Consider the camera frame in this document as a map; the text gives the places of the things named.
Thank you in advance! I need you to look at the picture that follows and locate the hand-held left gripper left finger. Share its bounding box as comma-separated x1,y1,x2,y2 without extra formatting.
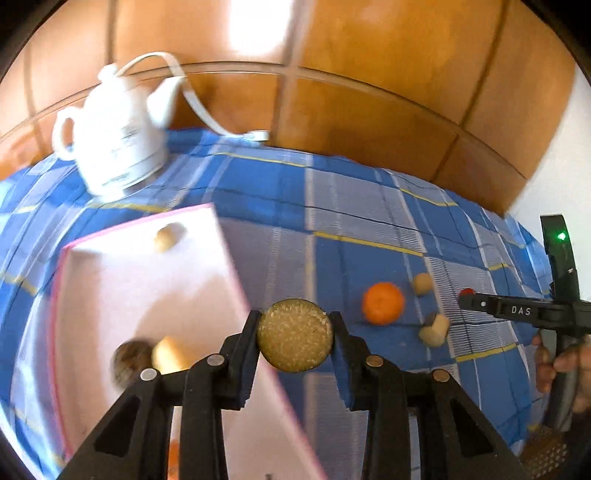
58,310,263,480

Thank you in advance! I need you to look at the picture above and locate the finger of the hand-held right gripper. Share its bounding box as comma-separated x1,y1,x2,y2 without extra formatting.
458,293,559,329

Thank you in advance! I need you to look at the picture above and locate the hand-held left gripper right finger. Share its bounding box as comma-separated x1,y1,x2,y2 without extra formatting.
329,311,527,480

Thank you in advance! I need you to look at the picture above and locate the dark-rind cut fruit half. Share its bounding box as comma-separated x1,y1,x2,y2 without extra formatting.
256,298,334,374

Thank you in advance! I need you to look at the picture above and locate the yellow fruit piece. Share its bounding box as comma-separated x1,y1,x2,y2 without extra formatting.
151,335,192,374

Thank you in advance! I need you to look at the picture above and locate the large orange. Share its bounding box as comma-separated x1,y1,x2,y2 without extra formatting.
361,281,406,325

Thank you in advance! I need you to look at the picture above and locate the small yellow round fruit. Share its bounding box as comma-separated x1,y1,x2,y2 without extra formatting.
411,272,435,296
154,223,185,253

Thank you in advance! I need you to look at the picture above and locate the dark round fruit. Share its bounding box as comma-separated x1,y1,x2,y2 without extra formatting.
112,340,155,386

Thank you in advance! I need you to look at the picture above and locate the small orange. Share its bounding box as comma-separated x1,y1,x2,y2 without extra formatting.
166,438,180,480

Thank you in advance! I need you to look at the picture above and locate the pink-edged white tray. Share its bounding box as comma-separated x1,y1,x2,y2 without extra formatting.
48,202,328,480

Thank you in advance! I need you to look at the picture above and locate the person's right hand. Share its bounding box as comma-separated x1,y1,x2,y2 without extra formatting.
531,333,591,415

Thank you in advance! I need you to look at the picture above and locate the blue plaid tablecloth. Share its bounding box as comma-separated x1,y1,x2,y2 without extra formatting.
0,128,561,480

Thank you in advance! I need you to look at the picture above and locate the wooden wardrobe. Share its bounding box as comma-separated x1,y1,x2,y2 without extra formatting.
0,0,578,217

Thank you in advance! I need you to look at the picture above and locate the white floral electric kettle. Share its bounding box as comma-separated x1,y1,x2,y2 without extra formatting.
52,64,183,197

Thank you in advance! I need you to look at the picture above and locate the white kettle power cord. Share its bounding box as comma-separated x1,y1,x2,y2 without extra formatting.
115,52,252,138

